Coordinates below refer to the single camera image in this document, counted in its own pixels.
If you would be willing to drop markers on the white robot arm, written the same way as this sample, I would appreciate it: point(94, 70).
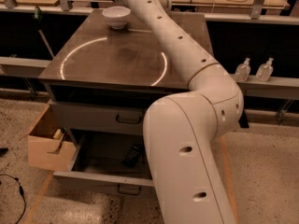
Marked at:
point(179, 128)

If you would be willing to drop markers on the white ceramic bowl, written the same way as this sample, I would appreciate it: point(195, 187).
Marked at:
point(116, 17)

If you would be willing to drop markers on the closed middle drawer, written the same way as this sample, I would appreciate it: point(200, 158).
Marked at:
point(98, 118)

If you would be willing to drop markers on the black remote control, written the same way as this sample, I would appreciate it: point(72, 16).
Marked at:
point(133, 156)

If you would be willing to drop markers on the grey drawer cabinet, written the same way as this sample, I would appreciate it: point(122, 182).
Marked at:
point(100, 65)

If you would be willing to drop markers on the open bottom drawer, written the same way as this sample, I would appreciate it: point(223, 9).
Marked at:
point(98, 165)

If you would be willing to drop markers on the left clear soap bottle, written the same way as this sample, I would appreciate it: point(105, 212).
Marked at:
point(242, 71)

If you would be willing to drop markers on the clear soap bottle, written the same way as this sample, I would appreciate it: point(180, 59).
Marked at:
point(265, 70)
point(242, 71)

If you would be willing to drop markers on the cardboard box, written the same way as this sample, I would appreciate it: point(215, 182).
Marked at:
point(49, 146)

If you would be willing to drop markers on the right clear soap bottle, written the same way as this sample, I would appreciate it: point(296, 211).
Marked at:
point(265, 70)

